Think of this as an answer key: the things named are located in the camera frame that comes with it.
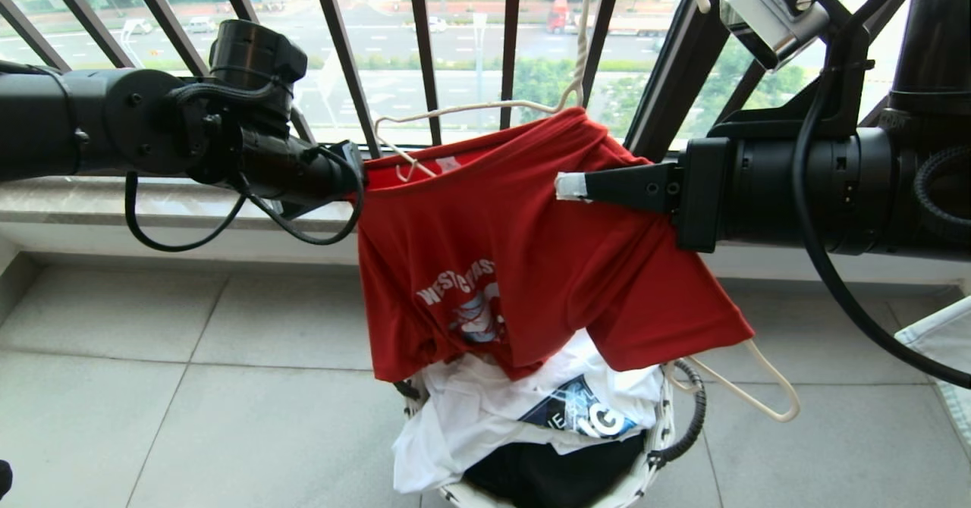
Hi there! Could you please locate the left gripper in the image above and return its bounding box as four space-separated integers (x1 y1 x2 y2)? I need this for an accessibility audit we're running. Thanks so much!
241 130 367 221

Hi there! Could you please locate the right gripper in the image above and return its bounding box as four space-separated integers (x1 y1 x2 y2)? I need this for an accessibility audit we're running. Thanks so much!
555 126 875 256

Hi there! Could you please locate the red printed t-shirt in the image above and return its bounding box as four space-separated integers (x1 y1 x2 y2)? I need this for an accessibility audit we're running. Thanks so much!
355 106 756 384

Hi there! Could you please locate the white clothes hanger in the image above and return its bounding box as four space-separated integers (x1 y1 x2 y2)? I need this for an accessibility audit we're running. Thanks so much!
373 0 802 424

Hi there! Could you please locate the white laundry basket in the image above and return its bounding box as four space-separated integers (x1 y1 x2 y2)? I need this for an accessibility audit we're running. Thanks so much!
394 356 677 508

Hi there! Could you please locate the black garment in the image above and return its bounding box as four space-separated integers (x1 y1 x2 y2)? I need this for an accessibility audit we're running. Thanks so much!
461 431 647 508

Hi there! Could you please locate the red truck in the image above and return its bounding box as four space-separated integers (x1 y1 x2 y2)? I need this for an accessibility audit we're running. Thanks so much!
545 0 579 36

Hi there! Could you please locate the stone window sill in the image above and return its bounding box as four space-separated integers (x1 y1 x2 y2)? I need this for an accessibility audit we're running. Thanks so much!
0 176 971 285

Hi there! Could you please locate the white printed t-shirt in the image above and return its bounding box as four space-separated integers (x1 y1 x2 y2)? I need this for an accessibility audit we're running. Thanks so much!
391 329 666 495

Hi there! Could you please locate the white fabric bag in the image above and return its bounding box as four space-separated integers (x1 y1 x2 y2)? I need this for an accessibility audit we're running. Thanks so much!
894 296 971 457

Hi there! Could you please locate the thick black window frame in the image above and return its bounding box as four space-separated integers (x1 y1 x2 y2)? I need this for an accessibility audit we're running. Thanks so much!
624 0 790 163

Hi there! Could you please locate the black cable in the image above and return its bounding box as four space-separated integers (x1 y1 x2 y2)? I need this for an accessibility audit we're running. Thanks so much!
124 144 366 253
791 0 971 390

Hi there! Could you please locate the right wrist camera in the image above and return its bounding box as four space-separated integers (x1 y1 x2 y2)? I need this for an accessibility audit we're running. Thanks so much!
709 0 873 142

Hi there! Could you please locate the black basket handle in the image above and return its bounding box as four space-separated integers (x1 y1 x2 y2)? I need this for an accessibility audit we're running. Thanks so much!
647 357 708 469

